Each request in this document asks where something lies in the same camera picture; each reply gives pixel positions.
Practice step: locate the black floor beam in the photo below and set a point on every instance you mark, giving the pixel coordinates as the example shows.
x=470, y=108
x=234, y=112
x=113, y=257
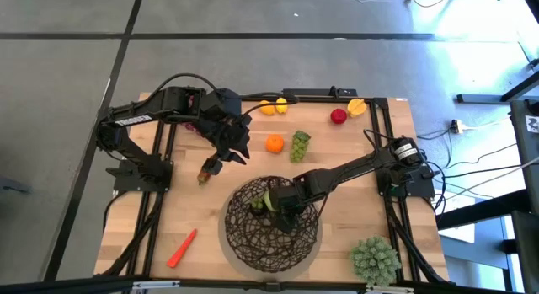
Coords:
x=484, y=210

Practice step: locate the orange plastic orange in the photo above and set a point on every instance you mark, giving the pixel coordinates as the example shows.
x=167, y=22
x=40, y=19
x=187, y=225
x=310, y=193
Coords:
x=274, y=143

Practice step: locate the yellow plastic starfruit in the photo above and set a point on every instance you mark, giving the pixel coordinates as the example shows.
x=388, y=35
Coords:
x=356, y=107

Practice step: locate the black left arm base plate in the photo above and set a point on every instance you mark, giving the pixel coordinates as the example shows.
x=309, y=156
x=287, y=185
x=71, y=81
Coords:
x=126, y=182

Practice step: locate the orange-yellow plastic lemon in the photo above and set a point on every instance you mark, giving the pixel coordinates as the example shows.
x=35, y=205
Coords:
x=267, y=108

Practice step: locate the orange plastic carrot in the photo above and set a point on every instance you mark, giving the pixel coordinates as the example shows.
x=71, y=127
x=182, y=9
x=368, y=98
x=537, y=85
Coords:
x=181, y=249

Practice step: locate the frilly green purple cabbage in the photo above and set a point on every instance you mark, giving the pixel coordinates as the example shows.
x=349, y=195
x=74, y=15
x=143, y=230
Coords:
x=375, y=260

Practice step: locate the yellow plastic lemon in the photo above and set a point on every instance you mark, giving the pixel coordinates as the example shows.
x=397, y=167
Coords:
x=281, y=105

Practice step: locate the green plastic pear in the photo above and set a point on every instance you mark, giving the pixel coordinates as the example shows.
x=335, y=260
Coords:
x=268, y=201

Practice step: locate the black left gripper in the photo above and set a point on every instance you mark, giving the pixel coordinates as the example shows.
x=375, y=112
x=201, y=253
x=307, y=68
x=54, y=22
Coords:
x=223, y=125

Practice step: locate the black aluminium table frame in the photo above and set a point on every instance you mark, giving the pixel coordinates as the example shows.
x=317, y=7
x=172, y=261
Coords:
x=376, y=117

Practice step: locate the red green plastic mango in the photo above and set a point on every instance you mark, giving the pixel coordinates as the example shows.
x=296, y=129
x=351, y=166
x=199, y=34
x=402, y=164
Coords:
x=204, y=177

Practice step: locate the dark woven wicker basket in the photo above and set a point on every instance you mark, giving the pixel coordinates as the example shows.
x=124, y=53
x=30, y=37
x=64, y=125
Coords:
x=261, y=243

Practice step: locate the white power adapter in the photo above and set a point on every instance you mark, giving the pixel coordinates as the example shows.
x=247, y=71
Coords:
x=455, y=126

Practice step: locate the green plastic grape bunch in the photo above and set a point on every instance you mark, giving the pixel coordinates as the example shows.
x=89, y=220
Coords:
x=298, y=151

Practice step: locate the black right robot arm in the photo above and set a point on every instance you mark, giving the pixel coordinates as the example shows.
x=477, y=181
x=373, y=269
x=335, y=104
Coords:
x=349, y=167

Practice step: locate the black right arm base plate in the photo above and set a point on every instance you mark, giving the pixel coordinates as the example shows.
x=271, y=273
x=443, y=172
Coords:
x=417, y=188

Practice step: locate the red plastic apple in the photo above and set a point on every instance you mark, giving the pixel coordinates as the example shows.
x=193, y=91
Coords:
x=338, y=116

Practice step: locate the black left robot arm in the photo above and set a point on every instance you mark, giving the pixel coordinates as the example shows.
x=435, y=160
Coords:
x=139, y=117

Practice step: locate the black table leg bar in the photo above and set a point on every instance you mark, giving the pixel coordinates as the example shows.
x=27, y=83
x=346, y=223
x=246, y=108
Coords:
x=484, y=98

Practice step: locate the black box on frame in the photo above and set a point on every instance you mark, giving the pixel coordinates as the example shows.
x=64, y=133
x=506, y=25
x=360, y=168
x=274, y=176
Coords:
x=311, y=92

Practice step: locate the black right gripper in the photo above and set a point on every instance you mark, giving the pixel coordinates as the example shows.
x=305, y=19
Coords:
x=290, y=199

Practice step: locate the round grey placemat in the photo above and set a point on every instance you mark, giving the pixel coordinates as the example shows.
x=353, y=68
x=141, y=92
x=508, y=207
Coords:
x=269, y=277

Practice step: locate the grey cabinet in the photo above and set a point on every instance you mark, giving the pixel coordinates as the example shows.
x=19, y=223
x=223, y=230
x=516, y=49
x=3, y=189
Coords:
x=526, y=167

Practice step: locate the black front crossbar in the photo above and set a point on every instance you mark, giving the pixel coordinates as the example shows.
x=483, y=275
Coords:
x=84, y=285

